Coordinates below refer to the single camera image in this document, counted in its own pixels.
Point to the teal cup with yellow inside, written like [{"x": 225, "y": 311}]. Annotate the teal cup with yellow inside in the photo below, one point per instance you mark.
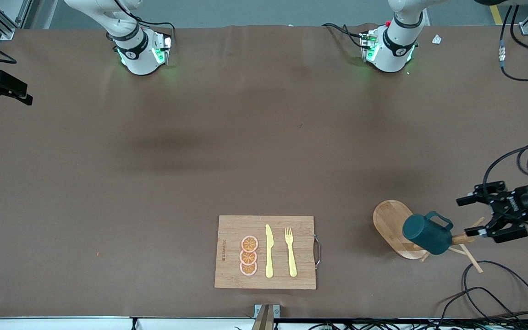
[{"x": 429, "y": 238}]

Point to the wooden cup rack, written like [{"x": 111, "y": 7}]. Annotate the wooden cup rack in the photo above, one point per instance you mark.
[{"x": 390, "y": 220}]

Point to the white paper scrap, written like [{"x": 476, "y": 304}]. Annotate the white paper scrap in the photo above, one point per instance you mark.
[{"x": 437, "y": 39}]

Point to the brown table cover sheet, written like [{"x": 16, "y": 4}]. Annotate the brown table cover sheet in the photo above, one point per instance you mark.
[{"x": 200, "y": 114}]

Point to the yellow plastic fork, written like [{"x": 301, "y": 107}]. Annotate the yellow plastic fork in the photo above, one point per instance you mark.
[{"x": 291, "y": 261}]

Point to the yellow plastic knife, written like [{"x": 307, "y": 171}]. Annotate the yellow plastic knife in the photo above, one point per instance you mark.
[{"x": 269, "y": 256}]

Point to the orange slice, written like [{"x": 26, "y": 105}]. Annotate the orange slice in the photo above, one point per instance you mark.
[{"x": 249, "y": 243}]

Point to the bamboo cutting board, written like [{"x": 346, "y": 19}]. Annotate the bamboo cutting board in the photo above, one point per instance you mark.
[{"x": 232, "y": 275}]

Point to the grey metal bracket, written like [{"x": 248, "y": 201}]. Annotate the grey metal bracket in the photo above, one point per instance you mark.
[{"x": 266, "y": 316}]

